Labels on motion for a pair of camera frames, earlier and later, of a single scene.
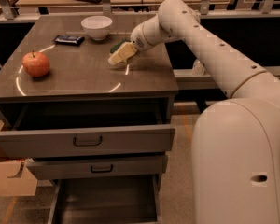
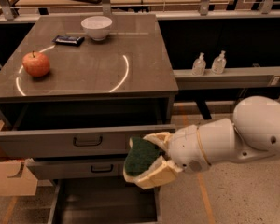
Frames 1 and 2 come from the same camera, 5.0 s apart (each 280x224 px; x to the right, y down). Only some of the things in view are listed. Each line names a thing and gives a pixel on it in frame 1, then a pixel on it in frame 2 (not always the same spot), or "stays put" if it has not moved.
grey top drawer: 115,128 stays put
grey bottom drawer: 106,200 stays put
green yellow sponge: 123,41 → 141,154
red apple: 35,63 stays put
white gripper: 138,41 → 187,148
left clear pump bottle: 198,68 stays put
